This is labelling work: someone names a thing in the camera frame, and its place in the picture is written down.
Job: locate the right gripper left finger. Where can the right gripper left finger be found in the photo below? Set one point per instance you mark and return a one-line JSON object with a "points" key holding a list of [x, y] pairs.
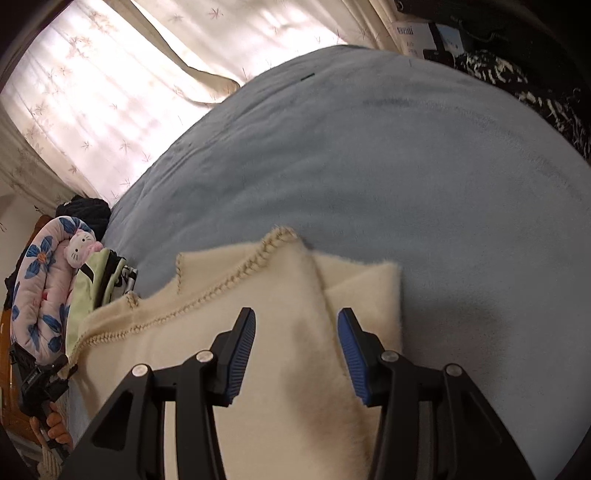
{"points": [[125, 440]]}

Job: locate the green folded garment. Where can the green folded garment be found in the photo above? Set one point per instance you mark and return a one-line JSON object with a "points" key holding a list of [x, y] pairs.
{"points": [[90, 283]]}

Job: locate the black white patterned folded garment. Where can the black white patterned folded garment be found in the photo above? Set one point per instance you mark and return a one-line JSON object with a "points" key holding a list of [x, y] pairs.
{"points": [[121, 283]]}

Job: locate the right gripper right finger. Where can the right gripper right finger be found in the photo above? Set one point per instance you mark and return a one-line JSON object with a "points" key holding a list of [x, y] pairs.
{"points": [[434, 424]]}

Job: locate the hello kitty plush toy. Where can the hello kitty plush toy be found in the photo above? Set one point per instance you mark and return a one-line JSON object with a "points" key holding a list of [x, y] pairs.
{"points": [[80, 247]]}

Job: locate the floral rolled quilt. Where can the floral rolled quilt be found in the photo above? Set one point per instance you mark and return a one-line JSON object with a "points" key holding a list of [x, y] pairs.
{"points": [[43, 291]]}

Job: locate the cream knit cardigan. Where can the cream knit cardigan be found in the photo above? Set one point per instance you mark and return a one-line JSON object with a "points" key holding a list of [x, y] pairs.
{"points": [[297, 416]]}

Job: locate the white floral curtain left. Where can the white floral curtain left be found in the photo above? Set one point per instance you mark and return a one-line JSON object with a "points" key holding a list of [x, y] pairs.
{"points": [[93, 92]]}

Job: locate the black white patterned clothing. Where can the black white patterned clothing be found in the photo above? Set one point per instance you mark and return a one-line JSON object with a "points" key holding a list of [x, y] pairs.
{"points": [[566, 109]]}

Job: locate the blue bed blanket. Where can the blue bed blanket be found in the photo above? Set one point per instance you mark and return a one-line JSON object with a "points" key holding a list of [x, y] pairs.
{"points": [[372, 156]]}

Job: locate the person left hand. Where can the person left hand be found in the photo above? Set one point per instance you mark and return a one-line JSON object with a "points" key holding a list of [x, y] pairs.
{"points": [[55, 430]]}

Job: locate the black clothes pile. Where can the black clothes pile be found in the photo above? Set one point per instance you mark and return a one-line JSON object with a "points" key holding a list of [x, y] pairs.
{"points": [[95, 212]]}

